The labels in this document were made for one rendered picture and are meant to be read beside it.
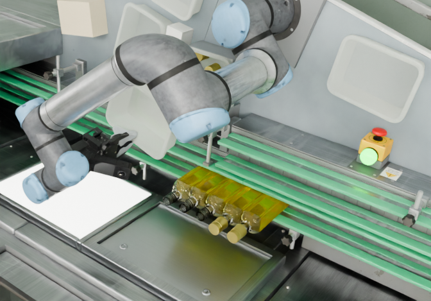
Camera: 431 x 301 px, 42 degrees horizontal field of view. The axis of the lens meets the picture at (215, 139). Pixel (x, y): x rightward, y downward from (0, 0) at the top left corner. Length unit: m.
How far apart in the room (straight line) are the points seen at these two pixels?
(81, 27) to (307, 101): 0.86
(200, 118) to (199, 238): 0.65
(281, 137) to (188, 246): 0.41
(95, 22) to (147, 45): 0.95
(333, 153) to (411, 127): 0.22
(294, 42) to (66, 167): 0.73
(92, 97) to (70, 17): 0.91
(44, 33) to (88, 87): 1.02
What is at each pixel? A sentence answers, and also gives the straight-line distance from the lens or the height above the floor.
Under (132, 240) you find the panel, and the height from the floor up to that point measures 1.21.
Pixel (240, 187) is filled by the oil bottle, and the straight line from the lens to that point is 1.63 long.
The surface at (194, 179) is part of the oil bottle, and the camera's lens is 1.65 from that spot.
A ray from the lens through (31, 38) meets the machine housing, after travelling 2.19.
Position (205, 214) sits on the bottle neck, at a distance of 1.54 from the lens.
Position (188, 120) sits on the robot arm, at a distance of 1.09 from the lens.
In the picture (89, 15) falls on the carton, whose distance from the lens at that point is 2.05.
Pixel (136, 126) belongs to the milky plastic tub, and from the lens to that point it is 1.66.
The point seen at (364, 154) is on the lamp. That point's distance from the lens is 1.56.
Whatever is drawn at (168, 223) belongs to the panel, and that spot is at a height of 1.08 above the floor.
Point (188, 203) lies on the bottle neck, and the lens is 1.57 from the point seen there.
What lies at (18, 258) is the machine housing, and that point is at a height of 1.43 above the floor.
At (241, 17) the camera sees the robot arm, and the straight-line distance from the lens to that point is 1.45.
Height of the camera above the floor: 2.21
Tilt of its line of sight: 50 degrees down
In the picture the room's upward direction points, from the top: 120 degrees counter-clockwise
